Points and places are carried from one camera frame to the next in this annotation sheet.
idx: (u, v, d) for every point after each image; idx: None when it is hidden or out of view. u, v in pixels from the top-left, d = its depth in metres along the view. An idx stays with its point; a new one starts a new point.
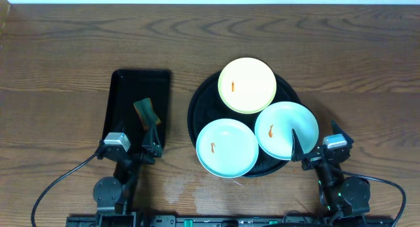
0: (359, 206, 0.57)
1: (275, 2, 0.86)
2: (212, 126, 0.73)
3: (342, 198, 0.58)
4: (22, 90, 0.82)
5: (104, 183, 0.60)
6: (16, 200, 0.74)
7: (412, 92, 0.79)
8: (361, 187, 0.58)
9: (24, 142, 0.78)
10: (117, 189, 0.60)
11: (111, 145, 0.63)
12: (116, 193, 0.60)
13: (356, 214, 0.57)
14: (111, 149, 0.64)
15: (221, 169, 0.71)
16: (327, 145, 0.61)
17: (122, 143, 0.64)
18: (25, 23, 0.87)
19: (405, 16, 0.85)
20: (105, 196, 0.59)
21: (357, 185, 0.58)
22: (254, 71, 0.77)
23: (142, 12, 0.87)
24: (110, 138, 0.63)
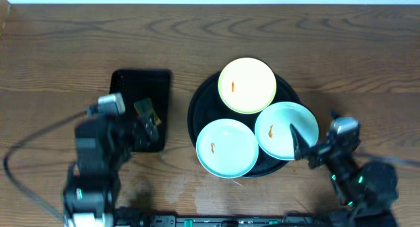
0: (384, 192, 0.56)
1: (276, 2, 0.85)
2: (212, 126, 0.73)
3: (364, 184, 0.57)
4: (22, 90, 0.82)
5: (88, 121, 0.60)
6: (16, 200, 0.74)
7: (413, 92, 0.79)
8: (386, 172, 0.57)
9: (25, 142, 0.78)
10: (99, 123, 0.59)
11: (104, 103, 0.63)
12: (98, 128, 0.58)
13: (382, 201, 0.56)
14: (103, 107, 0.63)
15: (221, 169, 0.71)
16: (339, 129, 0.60)
17: (116, 102, 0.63)
18: (24, 23, 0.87)
19: (406, 16, 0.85)
20: (86, 130, 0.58)
21: (380, 171, 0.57)
22: (255, 71, 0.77)
23: (142, 12, 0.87)
24: (105, 97, 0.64)
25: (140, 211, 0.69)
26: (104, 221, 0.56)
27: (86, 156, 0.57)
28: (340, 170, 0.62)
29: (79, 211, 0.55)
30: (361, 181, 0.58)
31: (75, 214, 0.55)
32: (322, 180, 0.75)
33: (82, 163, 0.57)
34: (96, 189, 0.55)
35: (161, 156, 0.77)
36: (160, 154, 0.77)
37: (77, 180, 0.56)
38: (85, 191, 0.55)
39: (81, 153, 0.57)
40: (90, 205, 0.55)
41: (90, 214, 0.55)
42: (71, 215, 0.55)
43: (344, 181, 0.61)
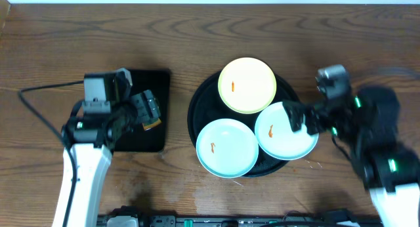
0: (381, 105, 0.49)
1: (277, 2, 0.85)
2: (212, 126, 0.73)
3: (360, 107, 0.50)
4: (21, 90, 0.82)
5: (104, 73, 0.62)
6: (17, 200, 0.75)
7: (413, 92, 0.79)
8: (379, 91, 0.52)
9: (24, 142, 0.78)
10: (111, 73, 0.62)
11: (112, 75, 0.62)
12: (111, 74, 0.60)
13: (384, 117, 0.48)
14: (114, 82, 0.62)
15: (221, 169, 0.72)
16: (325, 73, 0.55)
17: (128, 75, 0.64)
18: (23, 23, 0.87)
19: (407, 16, 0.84)
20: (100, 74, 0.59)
21: (373, 92, 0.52)
22: (255, 71, 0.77)
23: (141, 12, 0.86)
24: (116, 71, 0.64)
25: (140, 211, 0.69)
26: (105, 155, 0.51)
27: (92, 93, 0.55)
28: (342, 119, 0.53)
29: (79, 137, 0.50)
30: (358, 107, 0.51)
31: (76, 143, 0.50)
32: (323, 180, 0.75)
33: (88, 97, 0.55)
34: (100, 121, 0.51)
35: (161, 155, 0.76)
36: (160, 153, 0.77)
37: (84, 114, 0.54)
38: (89, 121, 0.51)
39: (86, 90, 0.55)
40: (91, 129, 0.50)
41: (91, 142, 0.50)
42: (71, 147, 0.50)
43: (346, 129, 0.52)
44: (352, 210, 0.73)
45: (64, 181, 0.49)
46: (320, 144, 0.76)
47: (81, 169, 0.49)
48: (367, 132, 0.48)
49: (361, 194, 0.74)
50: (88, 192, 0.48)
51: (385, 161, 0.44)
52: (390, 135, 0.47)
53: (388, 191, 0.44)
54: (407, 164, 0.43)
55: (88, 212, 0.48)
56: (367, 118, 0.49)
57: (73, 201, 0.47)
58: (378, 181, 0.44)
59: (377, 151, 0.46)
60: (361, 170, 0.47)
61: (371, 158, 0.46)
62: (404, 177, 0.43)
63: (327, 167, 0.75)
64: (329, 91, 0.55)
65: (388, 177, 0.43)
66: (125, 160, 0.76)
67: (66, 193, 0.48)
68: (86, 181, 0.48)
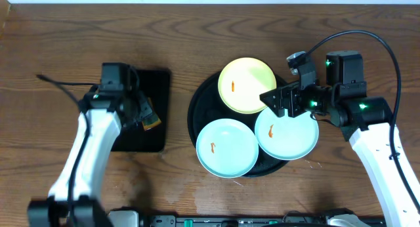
0: (347, 54, 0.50)
1: (277, 2, 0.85)
2: (212, 126, 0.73)
3: (331, 59, 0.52)
4: (21, 90, 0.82)
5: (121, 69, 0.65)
6: (17, 200, 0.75)
7: (411, 93, 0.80)
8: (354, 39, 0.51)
9: (25, 142, 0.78)
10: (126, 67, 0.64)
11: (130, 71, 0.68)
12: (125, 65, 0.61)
13: (353, 61, 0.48)
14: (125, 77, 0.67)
15: (221, 169, 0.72)
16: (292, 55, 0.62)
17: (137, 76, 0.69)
18: (23, 23, 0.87)
19: (407, 16, 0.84)
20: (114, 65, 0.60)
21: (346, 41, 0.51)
22: (255, 71, 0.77)
23: (141, 12, 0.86)
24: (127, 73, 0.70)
25: (140, 211, 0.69)
26: (116, 122, 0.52)
27: (107, 75, 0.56)
28: (317, 90, 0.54)
29: (93, 106, 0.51)
30: (327, 63, 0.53)
31: (90, 110, 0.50)
32: (322, 180, 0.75)
33: (104, 79, 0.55)
34: (114, 97, 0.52)
35: (161, 155, 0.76)
36: (160, 153, 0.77)
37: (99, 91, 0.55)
38: (104, 96, 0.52)
39: (103, 73, 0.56)
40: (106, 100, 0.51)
41: (104, 110, 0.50)
42: (86, 111, 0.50)
43: (321, 94, 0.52)
44: (351, 210, 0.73)
45: (77, 134, 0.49)
46: (320, 144, 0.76)
47: (94, 125, 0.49)
48: (340, 84, 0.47)
49: (361, 194, 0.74)
50: (100, 144, 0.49)
51: (356, 104, 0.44)
52: (361, 87, 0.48)
53: (363, 129, 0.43)
54: (376, 105, 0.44)
55: (99, 161, 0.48)
56: (339, 73, 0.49)
57: (85, 149, 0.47)
58: (354, 124, 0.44)
59: (348, 98, 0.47)
60: (336, 124, 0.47)
61: (343, 105, 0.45)
62: (375, 116, 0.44)
63: (327, 167, 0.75)
64: (303, 68, 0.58)
65: (359, 117, 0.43)
66: (125, 160, 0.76)
67: (78, 143, 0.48)
68: (98, 134, 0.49)
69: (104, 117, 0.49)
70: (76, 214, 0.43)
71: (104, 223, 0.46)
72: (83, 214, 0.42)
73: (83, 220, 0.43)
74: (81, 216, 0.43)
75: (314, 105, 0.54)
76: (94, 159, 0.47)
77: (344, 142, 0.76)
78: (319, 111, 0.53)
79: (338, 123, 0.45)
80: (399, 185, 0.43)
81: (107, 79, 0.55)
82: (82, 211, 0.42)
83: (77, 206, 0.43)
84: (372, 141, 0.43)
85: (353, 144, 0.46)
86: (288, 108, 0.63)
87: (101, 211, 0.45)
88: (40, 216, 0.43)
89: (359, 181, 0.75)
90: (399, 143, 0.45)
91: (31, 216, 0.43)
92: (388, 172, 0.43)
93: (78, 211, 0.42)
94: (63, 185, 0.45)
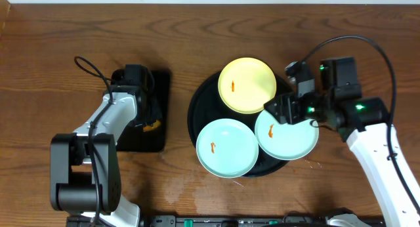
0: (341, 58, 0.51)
1: (276, 2, 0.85)
2: (212, 126, 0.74)
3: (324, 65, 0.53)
4: (21, 90, 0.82)
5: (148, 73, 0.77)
6: (17, 200, 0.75)
7: (411, 93, 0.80)
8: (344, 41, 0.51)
9: (25, 142, 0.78)
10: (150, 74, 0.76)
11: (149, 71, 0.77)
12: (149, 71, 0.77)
13: (346, 64, 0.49)
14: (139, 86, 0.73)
15: (221, 170, 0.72)
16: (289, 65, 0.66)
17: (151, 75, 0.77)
18: (25, 23, 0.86)
19: (406, 16, 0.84)
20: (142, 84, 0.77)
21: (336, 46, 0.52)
22: (255, 72, 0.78)
23: (142, 12, 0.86)
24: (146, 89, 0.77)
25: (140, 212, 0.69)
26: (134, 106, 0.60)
27: (128, 75, 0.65)
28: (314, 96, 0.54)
29: (116, 91, 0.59)
30: (321, 68, 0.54)
31: (113, 93, 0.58)
32: (323, 180, 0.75)
33: (127, 75, 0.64)
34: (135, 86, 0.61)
35: (161, 155, 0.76)
36: (160, 153, 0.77)
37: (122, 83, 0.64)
38: (125, 86, 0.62)
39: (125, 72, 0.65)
40: (128, 88, 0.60)
41: (126, 93, 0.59)
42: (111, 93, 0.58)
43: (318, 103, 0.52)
44: (351, 210, 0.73)
45: (101, 103, 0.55)
46: (320, 144, 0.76)
47: (117, 100, 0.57)
48: (335, 87, 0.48)
49: (361, 194, 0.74)
50: (119, 110, 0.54)
51: (352, 105, 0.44)
52: (356, 89, 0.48)
53: (360, 130, 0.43)
54: (373, 106, 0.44)
55: (116, 124, 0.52)
56: (333, 75, 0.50)
57: (106, 111, 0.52)
58: (351, 126, 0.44)
59: (344, 100, 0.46)
60: (333, 125, 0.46)
61: (340, 107, 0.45)
62: (372, 117, 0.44)
63: (327, 167, 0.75)
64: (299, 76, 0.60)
65: (356, 118, 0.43)
66: (125, 160, 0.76)
67: (100, 109, 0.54)
68: (119, 105, 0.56)
69: (125, 96, 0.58)
70: (96, 149, 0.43)
71: (113, 174, 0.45)
72: (104, 147, 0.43)
73: (100, 156, 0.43)
74: (101, 151, 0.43)
75: (311, 111, 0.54)
76: (113, 119, 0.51)
77: (344, 142, 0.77)
78: (317, 117, 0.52)
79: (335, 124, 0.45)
80: (398, 186, 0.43)
81: (128, 77, 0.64)
82: (102, 144, 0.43)
83: (99, 139, 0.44)
84: (369, 141, 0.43)
85: (350, 145, 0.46)
86: (286, 116, 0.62)
87: (114, 157, 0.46)
88: (61, 147, 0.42)
89: (359, 180, 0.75)
90: (397, 143, 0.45)
91: (53, 148, 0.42)
92: (386, 172, 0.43)
93: (98, 144, 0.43)
94: (85, 127, 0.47)
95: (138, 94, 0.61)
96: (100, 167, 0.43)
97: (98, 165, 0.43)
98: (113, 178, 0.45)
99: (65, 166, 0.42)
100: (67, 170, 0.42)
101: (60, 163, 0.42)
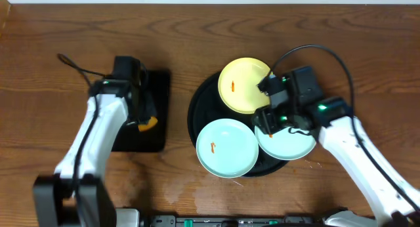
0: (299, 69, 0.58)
1: (276, 2, 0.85)
2: (212, 126, 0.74)
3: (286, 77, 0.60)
4: (21, 90, 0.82)
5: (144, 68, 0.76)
6: (17, 200, 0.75)
7: (411, 93, 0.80)
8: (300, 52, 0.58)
9: (25, 142, 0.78)
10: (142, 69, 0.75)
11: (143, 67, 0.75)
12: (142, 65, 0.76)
13: (303, 74, 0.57)
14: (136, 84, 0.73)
15: (221, 169, 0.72)
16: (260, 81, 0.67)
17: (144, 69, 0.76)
18: (25, 24, 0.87)
19: (406, 16, 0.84)
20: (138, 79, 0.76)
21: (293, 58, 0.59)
22: (255, 72, 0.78)
23: (142, 12, 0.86)
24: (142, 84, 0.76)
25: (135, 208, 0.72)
26: (124, 108, 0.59)
27: (118, 68, 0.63)
28: (286, 105, 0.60)
29: (104, 88, 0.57)
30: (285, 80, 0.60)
31: (98, 94, 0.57)
32: (323, 180, 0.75)
33: (117, 69, 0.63)
34: (125, 82, 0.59)
35: (161, 156, 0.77)
36: (160, 154, 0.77)
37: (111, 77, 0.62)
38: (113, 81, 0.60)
39: (115, 66, 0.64)
40: (118, 83, 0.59)
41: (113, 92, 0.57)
42: (96, 95, 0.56)
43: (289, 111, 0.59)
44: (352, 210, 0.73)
45: (86, 117, 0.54)
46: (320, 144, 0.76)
47: (103, 109, 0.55)
48: (298, 95, 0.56)
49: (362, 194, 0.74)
50: (107, 125, 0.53)
51: (316, 107, 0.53)
52: (317, 93, 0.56)
53: (327, 127, 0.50)
54: (335, 105, 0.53)
55: (104, 145, 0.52)
56: (294, 85, 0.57)
57: (92, 133, 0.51)
58: (317, 127, 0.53)
59: (308, 104, 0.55)
60: (304, 127, 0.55)
61: (306, 111, 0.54)
62: (335, 114, 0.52)
63: (327, 167, 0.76)
64: (271, 89, 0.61)
65: (323, 118, 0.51)
66: (125, 160, 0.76)
67: (85, 126, 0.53)
68: (105, 116, 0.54)
69: (111, 102, 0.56)
70: (83, 194, 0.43)
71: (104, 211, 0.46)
72: (90, 191, 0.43)
73: (87, 201, 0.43)
74: (87, 195, 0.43)
75: (284, 119, 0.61)
76: (100, 142, 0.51)
77: None
78: (292, 124, 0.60)
79: (306, 127, 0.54)
80: (370, 166, 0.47)
81: (116, 71, 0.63)
82: (87, 189, 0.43)
83: (84, 184, 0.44)
84: (336, 134, 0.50)
85: (323, 143, 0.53)
86: (264, 126, 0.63)
87: (103, 195, 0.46)
88: (46, 193, 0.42)
89: None
90: (363, 131, 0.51)
91: (37, 195, 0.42)
92: (358, 159, 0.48)
93: (84, 189, 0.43)
94: (70, 165, 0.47)
95: (126, 90, 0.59)
96: (88, 212, 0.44)
97: (85, 210, 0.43)
98: (103, 215, 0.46)
99: (52, 212, 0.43)
100: (55, 215, 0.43)
101: (46, 210, 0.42)
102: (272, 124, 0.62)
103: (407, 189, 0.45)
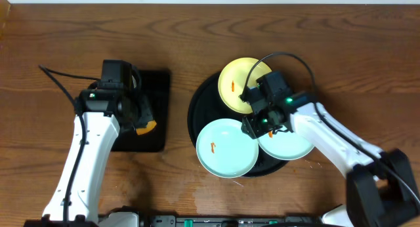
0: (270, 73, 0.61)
1: (275, 2, 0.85)
2: (212, 126, 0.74)
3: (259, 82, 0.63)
4: (21, 90, 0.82)
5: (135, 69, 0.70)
6: (17, 200, 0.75)
7: (411, 93, 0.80)
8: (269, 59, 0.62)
9: (25, 142, 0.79)
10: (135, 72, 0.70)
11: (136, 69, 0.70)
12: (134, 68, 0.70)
13: (272, 76, 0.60)
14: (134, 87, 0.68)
15: (221, 170, 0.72)
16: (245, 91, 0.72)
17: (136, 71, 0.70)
18: (24, 24, 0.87)
19: (406, 16, 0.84)
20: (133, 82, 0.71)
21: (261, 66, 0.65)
22: (255, 72, 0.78)
23: (141, 12, 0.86)
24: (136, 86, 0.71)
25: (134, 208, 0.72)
26: (115, 124, 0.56)
27: (107, 75, 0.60)
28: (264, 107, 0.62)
29: (91, 102, 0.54)
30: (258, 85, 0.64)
31: (85, 112, 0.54)
32: (323, 180, 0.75)
33: (105, 77, 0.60)
34: (112, 95, 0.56)
35: (161, 156, 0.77)
36: (160, 154, 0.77)
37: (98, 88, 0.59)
38: (102, 92, 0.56)
39: (104, 73, 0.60)
40: (107, 95, 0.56)
41: (101, 105, 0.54)
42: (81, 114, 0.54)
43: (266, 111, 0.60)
44: None
45: (74, 142, 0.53)
46: None
47: (91, 133, 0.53)
48: (271, 95, 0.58)
49: None
50: (96, 153, 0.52)
51: (285, 100, 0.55)
52: (287, 90, 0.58)
53: (293, 113, 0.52)
54: (300, 96, 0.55)
55: (96, 174, 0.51)
56: (267, 88, 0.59)
57: (81, 163, 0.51)
58: (288, 118, 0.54)
59: (279, 99, 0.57)
60: (279, 122, 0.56)
61: (277, 105, 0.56)
62: (302, 103, 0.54)
63: (327, 167, 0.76)
64: (251, 99, 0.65)
65: (289, 107, 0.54)
66: (125, 160, 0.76)
67: (74, 155, 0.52)
68: (94, 143, 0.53)
69: (100, 121, 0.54)
70: None
71: None
72: None
73: None
74: None
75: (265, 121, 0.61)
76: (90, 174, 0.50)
77: None
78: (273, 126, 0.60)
79: (278, 121, 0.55)
80: (333, 134, 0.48)
81: (105, 79, 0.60)
82: None
83: None
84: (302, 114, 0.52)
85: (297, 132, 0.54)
86: (251, 132, 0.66)
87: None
88: None
89: None
90: (325, 111, 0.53)
91: None
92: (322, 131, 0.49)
93: None
94: (60, 203, 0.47)
95: (117, 102, 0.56)
96: None
97: None
98: None
99: None
100: None
101: None
102: (256, 128, 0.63)
103: (367, 146, 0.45)
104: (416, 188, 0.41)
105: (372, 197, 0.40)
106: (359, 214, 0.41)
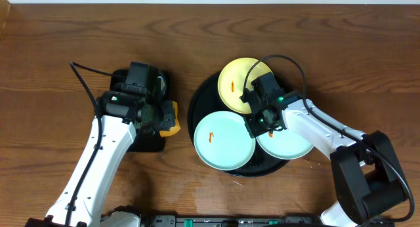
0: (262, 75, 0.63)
1: (275, 2, 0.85)
2: (212, 117, 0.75)
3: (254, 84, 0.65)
4: (21, 90, 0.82)
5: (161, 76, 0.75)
6: (17, 200, 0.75)
7: (411, 93, 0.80)
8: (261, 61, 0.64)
9: (25, 142, 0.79)
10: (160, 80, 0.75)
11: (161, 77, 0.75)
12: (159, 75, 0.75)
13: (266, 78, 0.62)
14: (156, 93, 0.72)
15: (218, 161, 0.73)
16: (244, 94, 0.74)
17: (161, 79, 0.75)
18: (25, 24, 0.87)
19: (406, 16, 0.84)
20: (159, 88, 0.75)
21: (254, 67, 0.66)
22: (255, 72, 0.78)
23: (141, 12, 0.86)
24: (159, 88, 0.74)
25: (133, 208, 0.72)
26: (131, 132, 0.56)
27: (132, 78, 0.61)
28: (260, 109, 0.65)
29: (112, 105, 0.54)
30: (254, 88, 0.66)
31: (105, 115, 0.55)
32: (323, 180, 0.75)
33: (130, 79, 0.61)
34: (134, 101, 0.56)
35: (161, 155, 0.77)
36: (160, 154, 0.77)
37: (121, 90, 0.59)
38: (124, 95, 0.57)
39: (130, 75, 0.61)
40: (128, 100, 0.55)
41: (119, 110, 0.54)
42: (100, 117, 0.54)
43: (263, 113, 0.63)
44: None
45: (88, 144, 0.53)
46: None
47: (106, 139, 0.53)
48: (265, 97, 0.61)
49: None
50: (107, 161, 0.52)
51: (277, 100, 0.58)
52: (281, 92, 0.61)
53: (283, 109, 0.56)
54: (289, 94, 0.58)
55: (104, 183, 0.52)
56: (262, 90, 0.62)
57: (91, 169, 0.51)
58: (279, 116, 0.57)
59: (272, 100, 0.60)
60: (272, 122, 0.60)
61: (272, 106, 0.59)
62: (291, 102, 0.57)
63: (327, 167, 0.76)
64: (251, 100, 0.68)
65: (279, 105, 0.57)
66: (125, 160, 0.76)
67: (86, 158, 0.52)
68: (107, 150, 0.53)
69: (119, 127, 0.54)
70: None
71: None
72: None
73: None
74: None
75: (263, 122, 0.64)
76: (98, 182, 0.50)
77: None
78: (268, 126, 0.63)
79: (272, 119, 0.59)
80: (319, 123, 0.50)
81: (130, 81, 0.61)
82: None
83: None
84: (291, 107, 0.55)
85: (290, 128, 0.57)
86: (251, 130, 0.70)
87: None
88: None
89: None
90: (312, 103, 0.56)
91: None
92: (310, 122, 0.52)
93: None
94: (63, 206, 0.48)
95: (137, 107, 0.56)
96: None
97: None
98: None
99: None
100: None
101: None
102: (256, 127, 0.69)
103: (350, 130, 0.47)
104: (401, 170, 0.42)
105: (356, 178, 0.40)
106: (345, 196, 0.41)
